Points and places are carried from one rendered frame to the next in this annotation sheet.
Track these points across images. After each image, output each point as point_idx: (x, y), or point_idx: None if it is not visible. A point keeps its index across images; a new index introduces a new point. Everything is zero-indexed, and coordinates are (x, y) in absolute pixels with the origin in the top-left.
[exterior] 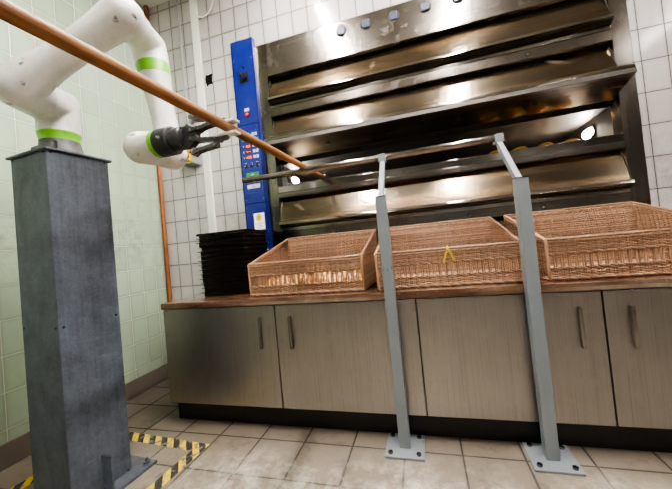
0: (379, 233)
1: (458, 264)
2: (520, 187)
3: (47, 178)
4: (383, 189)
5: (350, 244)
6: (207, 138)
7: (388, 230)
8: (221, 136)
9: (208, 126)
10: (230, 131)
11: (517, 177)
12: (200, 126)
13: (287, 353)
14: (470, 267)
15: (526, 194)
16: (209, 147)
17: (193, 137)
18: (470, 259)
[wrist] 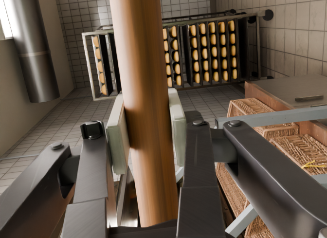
0: (324, 181)
1: (318, 161)
2: (225, 119)
3: None
4: (246, 208)
5: None
6: (198, 149)
7: (312, 175)
8: (188, 121)
9: (109, 173)
10: (172, 93)
11: (216, 120)
12: (91, 191)
13: None
14: (316, 155)
15: (230, 118)
16: (262, 136)
17: (187, 212)
18: (306, 156)
